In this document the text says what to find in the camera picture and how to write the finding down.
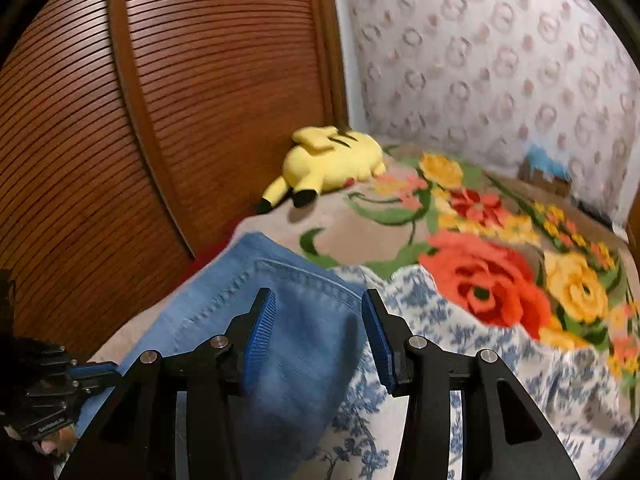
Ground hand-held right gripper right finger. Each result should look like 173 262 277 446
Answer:
361 288 581 480

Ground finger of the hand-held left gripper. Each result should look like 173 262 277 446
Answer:
66 358 124 395

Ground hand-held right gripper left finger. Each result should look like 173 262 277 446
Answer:
59 287 277 480

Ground blue denim pants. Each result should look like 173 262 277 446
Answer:
75 232 371 480

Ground person's left hand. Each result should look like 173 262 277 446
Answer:
40 422 78 458

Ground white blue floral cloth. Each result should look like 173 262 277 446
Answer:
300 265 640 480

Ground colourful flower blanket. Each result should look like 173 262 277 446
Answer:
90 142 640 421

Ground yellow plush toy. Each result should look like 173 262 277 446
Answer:
257 126 387 213

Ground cardboard box with blue contents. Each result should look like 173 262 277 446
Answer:
517 144 573 198

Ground wooden louvered wardrobe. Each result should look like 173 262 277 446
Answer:
0 0 348 361

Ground sheer curtain with circles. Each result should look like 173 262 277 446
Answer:
332 0 640 233

